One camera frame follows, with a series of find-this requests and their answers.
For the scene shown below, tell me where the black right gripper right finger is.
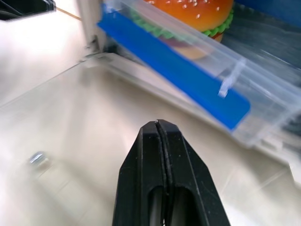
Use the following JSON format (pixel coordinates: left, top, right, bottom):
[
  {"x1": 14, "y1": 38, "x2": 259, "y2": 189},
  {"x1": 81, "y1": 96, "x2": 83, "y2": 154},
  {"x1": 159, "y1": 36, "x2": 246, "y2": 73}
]
[{"x1": 157, "y1": 119, "x2": 223, "y2": 226}]

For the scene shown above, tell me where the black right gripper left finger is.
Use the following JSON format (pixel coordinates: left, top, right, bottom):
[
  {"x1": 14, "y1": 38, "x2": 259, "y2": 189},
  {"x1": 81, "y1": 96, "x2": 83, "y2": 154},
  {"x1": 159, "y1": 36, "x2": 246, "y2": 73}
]
[{"x1": 111, "y1": 120, "x2": 170, "y2": 226}]

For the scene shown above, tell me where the clear food container blue lid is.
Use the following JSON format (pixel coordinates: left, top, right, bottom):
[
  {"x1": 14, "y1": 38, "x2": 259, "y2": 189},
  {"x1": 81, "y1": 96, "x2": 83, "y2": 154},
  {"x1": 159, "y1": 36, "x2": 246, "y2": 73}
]
[{"x1": 96, "y1": 0, "x2": 301, "y2": 149}]

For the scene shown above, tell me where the toy hamburger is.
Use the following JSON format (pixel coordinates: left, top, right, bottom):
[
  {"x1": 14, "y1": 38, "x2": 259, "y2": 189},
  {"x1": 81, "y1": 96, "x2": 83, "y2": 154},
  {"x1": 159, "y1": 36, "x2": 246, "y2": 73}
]
[{"x1": 129, "y1": 0, "x2": 235, "y2": 61}]

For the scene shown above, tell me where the black object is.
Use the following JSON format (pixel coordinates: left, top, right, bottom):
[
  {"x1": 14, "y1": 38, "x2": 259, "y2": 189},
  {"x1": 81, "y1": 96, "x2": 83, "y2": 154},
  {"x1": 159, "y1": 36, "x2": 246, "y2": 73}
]
[{"x1": 0, "y1": 0, "x2": 57, "y2": 22}]

